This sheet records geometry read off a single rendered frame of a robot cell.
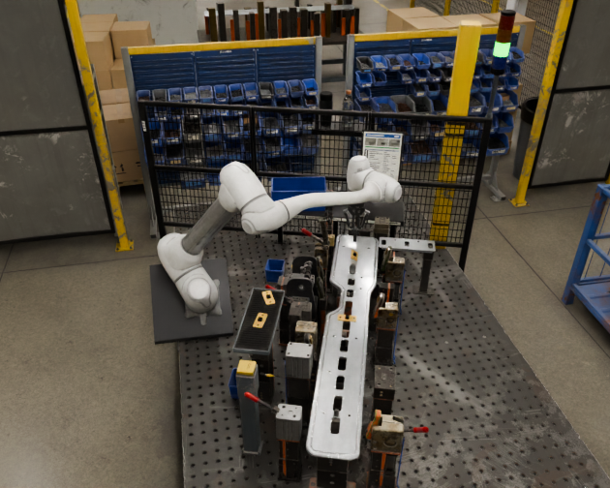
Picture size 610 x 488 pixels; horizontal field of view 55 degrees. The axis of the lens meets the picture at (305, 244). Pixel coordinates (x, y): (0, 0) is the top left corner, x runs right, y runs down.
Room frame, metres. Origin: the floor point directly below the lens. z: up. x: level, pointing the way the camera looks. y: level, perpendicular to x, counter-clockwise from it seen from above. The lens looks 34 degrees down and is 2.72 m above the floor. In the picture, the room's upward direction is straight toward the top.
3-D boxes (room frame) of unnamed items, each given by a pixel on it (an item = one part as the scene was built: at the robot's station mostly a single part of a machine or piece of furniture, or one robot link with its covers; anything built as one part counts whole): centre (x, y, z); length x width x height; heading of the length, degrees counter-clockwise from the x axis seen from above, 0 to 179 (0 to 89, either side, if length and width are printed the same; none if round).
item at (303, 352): (1.65, 0.02, 0.90); 0.13 x 0.10 x 0.41; 82
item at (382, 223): (2.67, -0.41, 0.88); 0.08 x 0.08 x 0.36; 82
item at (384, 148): (2.95, -0.42, 1.30); 0.23 x 0.02 x 0.31; 82
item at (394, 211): (2.87, -0.11, 1.01); 0.90 x 0.22 x 0.03; 82
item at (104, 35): (6.74, 2.14, 0.52); 1.20 x 0.80 x 1.05; 9
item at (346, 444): (1.93, -0.19, 1.00); 1.38 x 0.22 x 0.02; 172
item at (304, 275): (2.08, 0.00, 0.94); 0.18 x 0.13 x 0.49; 172
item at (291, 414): (1.39, 0.06, 0.88); 0.11 x 0.10 x 0.36; 82
